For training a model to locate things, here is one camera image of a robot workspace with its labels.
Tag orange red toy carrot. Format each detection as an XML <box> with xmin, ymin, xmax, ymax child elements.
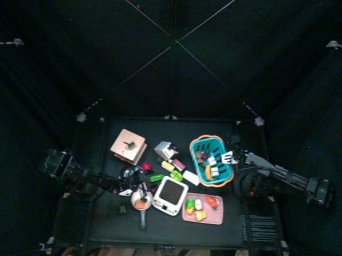
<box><xmin>204</xmin><ymin>195</ymin><xmax>220</xmax><ymax>210</ymax></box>

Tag small white grey toy appliance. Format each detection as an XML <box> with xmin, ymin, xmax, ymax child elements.
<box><xmin>152</xmin><ymin>140</ymin><xmax>180</xmax><ymax>162</ymax></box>

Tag yellow toy block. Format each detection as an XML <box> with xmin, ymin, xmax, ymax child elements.
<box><xmin>160</xmin><ymin>160</ymin><xmax>176</xmax><ymax>173</ymax></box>

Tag green yellow toy corn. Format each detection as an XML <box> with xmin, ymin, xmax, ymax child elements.
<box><xmin>184</xmin><ymin>198</ymin><xmax>196</xmax><ymax>215</ymax></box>

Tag light green toy vegetable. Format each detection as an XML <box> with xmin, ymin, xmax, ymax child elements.
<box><xmin>169</xmin><ymin>169</ymin><xmax>184</xmax><ymax>182</ymax></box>

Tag white flat toy card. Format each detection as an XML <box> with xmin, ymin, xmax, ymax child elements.
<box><xmin>181</xmin><ymin>170</ymin><xmax>201</xmax><ymax>187</ymax></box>

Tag toy frying pan grey handle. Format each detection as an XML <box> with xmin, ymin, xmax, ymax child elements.
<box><xmin>129</xmin><ymin>188</ymin><xmax>155</xmax><ymax>230</ymax></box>

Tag maroon pink toy block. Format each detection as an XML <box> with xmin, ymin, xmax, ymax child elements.
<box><xmin>171</xmin><ymin>158</ymin><xmax>188</xmax><ymax>172</ymax></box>

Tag pink wooden toy box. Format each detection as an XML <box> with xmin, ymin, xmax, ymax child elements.
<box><xmin>109</xmin><ymin>128</ymin><xmax>148</xmax><ymax>166</ymax></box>

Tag yellow toy cheese slice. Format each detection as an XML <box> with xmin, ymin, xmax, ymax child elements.
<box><xmin>193</xmin><ymin>210</ymin><xmax>208</xmax><ymax>222</ymax></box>

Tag teal basket with orange rim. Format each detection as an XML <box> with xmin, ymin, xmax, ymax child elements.
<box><xmin>188</xmin><ymin>134</ymin><xmax>236</xmax><ymax>188</ymax></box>

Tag pink plastic tray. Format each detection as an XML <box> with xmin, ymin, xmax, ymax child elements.
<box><xmin>180</xmin><ymin>192</ymin><xmax>225</xmax><ymax>226</ymax></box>

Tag orange toy food piece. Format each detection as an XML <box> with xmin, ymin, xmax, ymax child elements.
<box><xmin>133</xmin><ymin>198</ymin><xmax>149</xmax><ymax>210</ymax></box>

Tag white toy stove black top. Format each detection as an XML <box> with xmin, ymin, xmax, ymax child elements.
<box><xmin>151</xmin><ymin>175</ymin><xmax>189</xmax><ymax>217</ymax></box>

